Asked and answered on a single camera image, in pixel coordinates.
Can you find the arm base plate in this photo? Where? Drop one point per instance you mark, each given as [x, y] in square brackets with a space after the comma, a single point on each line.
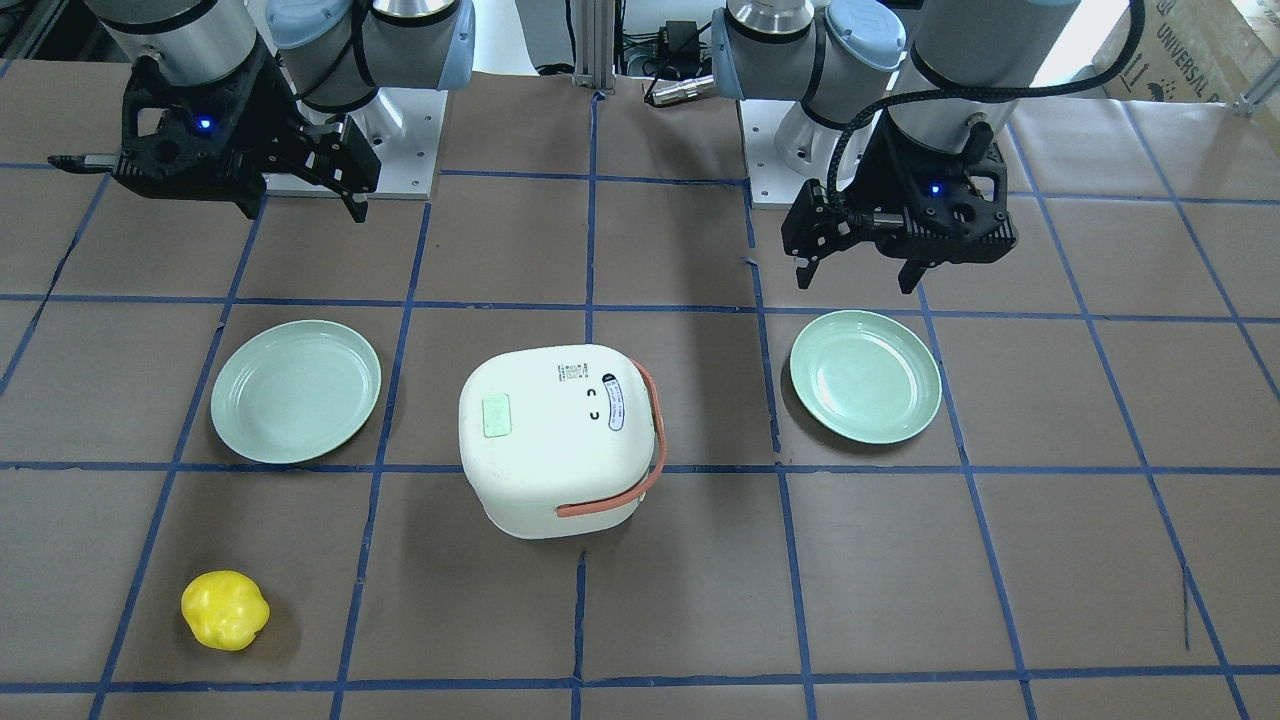
[783, 148]
[403, 126]

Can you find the cardboard box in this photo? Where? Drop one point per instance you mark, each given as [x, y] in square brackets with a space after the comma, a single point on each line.
[1199, 51]

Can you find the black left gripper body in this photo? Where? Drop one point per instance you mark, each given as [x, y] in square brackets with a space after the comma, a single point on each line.
[884, 168]

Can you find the white rice cooker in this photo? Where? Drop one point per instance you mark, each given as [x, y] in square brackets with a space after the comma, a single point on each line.
[561, 441]

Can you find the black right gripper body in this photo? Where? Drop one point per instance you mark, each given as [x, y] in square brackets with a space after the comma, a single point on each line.
[283, 133]

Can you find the yellow toy bell pepper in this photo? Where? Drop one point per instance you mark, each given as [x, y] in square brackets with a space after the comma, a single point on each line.
[224, 609]

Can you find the green plate near yellow toy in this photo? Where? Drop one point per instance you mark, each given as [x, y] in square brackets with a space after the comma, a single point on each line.
[295, 391]

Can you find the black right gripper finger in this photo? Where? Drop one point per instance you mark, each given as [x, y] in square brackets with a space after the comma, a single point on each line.
[250, 198]
[357, 204]

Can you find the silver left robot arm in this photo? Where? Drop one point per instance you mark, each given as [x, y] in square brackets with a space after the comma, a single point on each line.
[914, 109]

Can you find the green plate far from toy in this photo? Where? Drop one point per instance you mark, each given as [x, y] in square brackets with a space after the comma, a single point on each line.
[865, 377]

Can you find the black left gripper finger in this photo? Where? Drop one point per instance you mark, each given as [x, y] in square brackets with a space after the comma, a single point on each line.
[806, 268]
[910, 275]

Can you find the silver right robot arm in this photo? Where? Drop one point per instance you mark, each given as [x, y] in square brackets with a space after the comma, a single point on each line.
[335, 55]

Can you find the aluminium frame post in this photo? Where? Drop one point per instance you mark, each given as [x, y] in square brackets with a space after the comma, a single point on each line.
[595, 29]

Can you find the black power adapter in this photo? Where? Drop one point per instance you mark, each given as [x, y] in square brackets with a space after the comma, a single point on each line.
[679, 42]

